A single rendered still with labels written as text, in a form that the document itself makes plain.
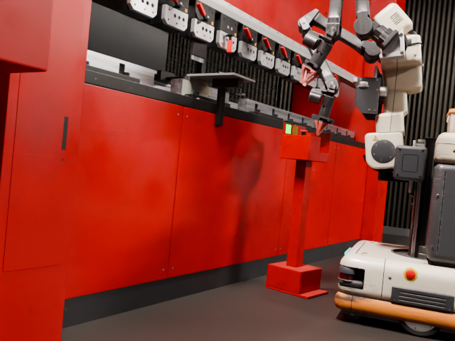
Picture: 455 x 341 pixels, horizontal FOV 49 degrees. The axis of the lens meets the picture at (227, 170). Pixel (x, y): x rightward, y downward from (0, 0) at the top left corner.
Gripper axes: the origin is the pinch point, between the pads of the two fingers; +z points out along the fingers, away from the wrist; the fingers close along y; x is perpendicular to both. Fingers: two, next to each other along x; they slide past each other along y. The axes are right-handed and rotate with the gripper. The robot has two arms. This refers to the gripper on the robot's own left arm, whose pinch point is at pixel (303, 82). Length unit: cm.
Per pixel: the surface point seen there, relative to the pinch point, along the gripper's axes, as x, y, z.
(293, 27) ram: -47, -80, -30
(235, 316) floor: 35, 30, 94
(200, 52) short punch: -51, 2, 12
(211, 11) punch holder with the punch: -57, 1, -7
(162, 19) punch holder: -59, 32, 8
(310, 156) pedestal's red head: 16.1, -21.9, 27.5
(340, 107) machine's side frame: -21, -210, -9
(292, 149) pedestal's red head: 6.5, -22.9, 29.1
